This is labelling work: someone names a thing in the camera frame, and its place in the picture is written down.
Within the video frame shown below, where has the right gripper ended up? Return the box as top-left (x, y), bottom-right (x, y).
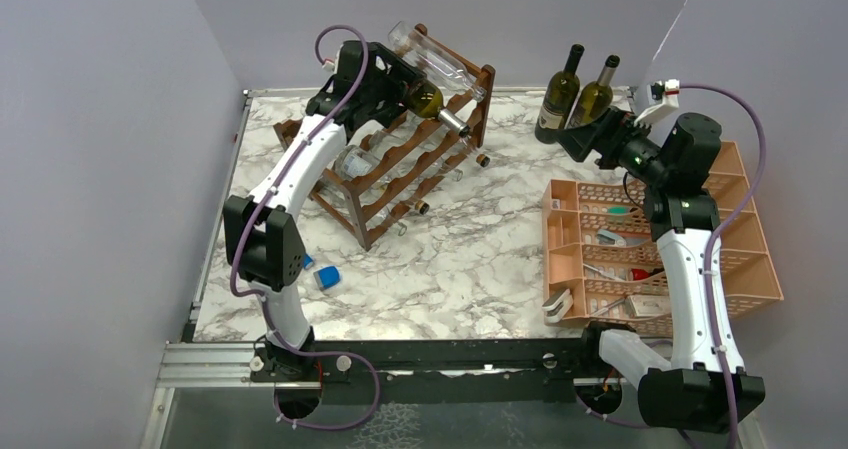
top-left (555, 105), bottom-right (673, 186)

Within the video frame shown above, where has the green wine bottle white label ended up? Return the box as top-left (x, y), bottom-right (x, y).
top-left (401, 78), bottom-right (470, 137)

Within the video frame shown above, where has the green wine bottle black cap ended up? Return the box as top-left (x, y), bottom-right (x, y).
top-left (534, 44), bottom-right (585, 144)

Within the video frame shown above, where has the green wine bottle silver cap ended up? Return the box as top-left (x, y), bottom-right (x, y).
top-left (565, 54), bottom-right (620, 129)

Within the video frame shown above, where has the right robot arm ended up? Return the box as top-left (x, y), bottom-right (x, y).
top-left (556, 108), bottom-right (765, 447)

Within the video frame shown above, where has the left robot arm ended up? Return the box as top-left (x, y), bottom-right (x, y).
top-left (222, 40), bottom-right (429, 380)

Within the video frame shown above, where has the clear bottle lower rack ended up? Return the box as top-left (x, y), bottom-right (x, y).
top-left (333, 145), bottom-right (464, 181)

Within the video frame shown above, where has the brown wooden wine rack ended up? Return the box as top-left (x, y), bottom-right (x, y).
top-left (274, 39), bottom-right (495, 250)

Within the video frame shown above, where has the cork bottle end lower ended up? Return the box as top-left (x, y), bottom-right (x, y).
top-left (414, 200), bottom-right (430, 215)

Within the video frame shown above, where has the cork bottle end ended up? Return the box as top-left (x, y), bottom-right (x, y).
top-left (414, 200), bottom-right (430, 215)
top-left (475, 154), bottom-right (491, 168)

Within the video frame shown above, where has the cork bottle end right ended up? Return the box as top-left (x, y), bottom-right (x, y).
top-left (475, 154), bottom-right (491, 168)

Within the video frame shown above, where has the teal item in tray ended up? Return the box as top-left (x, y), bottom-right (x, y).
top-left (606, 206), bottom-right (636, 215)

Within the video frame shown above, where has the grey stapler in tray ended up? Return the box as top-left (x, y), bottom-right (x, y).
top-left (595, 229), bottom-right (649, 247)

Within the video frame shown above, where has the orange plastic compartment tray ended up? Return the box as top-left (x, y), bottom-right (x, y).
top-left (542, 179), bottom-right (668, 326)

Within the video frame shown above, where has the red item in tray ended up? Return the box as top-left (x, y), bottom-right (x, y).
top-left (630, 268), bottom-right (657, 281)

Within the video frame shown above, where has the orange plastic file organizer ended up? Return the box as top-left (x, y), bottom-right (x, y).
top-left (622, 139), bottom-right (785, 338)

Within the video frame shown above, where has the white box in tray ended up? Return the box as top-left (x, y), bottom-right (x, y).
top-left (625, 295), bottom-right (671, 319)

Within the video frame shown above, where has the small blue grey cap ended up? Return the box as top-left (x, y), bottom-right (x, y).
top-left (303, 254), bottom-right (315, 270)

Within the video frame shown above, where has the blue grey sharpener block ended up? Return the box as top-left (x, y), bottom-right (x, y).
top-left (313, 266), bottom-right (341, 291)

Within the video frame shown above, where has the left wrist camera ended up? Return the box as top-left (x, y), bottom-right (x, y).
top-left (321, 42), bottom-right (346, 72)

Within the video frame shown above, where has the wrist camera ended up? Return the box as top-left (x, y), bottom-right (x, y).
top-left (635, 79), bottom-right (681, 126)
top-left (321, 42), bottom-right (346, 72)

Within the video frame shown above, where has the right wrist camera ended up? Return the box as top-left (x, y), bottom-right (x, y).
top-left (635, 79), bottom-right (681, 126)

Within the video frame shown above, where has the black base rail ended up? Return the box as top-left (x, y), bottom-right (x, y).
top-left (251, 336), bottom-right (644, 408)

